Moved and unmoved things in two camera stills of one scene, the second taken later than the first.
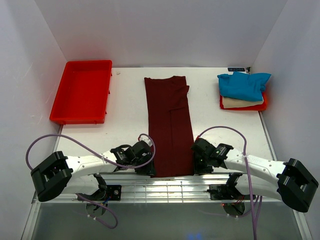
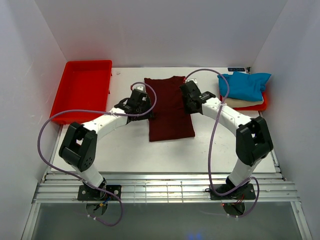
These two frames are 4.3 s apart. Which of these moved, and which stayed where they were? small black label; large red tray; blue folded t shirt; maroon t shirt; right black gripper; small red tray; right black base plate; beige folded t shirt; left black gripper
Moved: left black gripper; maroon t shirt; right black gripper
Stayed: large red tray; right black base plate; small red tray; blue folded t shirt; small black label; beige folded t shirt
